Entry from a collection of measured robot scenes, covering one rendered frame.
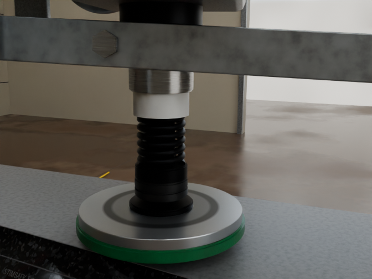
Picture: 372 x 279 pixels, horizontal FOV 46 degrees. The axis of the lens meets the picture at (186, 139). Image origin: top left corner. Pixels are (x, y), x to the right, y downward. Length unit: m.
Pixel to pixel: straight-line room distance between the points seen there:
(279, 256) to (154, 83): 0.26
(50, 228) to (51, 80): 6.19
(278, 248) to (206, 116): 5.14
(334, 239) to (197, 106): 5.14
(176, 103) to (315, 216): 0.30
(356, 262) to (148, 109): 0.31
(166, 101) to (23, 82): 6.66
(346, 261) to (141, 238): 0.25
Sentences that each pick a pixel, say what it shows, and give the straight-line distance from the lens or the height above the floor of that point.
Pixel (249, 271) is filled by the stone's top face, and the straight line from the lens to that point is 0.54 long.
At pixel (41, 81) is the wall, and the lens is 6.93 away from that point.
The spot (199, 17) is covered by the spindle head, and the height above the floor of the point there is 1.11.
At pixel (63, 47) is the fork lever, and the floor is 1.07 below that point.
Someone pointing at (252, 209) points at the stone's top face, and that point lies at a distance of 0.72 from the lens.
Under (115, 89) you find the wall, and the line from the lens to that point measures 6.21.
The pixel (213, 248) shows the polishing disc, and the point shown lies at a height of 0.85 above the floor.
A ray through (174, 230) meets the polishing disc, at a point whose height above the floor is 0.87.
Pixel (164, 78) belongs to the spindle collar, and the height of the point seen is 1.04.
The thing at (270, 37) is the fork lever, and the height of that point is 1.09.
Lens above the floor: 1.08
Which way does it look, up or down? 12 degrees down
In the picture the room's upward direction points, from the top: 1 degrees clockwise
